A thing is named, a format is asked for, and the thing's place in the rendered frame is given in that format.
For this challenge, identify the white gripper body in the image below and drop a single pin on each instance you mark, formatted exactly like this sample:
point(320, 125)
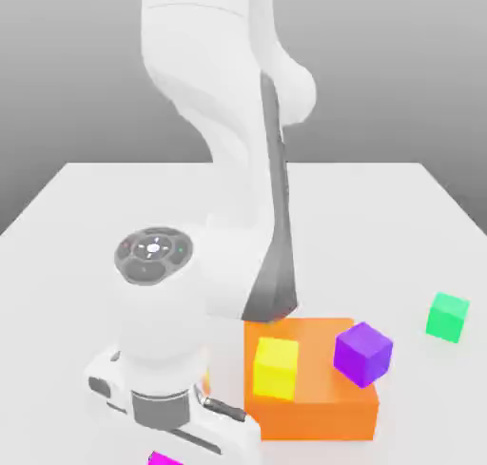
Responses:
point(228, 440)

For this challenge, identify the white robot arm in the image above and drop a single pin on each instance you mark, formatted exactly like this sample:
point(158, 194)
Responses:
point(213, 130)

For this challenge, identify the small magenta cube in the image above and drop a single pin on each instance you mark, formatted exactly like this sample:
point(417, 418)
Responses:
point(161, 460)

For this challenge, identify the small yellow cube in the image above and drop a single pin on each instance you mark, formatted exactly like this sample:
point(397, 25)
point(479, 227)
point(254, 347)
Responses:
point(274, 370)

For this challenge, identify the small purple cube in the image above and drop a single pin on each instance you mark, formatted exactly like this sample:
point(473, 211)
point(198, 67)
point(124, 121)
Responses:
point(361, 354)

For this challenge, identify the small green cube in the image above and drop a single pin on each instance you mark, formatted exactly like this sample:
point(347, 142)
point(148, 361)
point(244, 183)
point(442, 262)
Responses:
point(446, 318)

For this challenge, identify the large orange box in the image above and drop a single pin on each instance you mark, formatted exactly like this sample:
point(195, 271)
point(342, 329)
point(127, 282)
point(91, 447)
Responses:
point(323, 415)

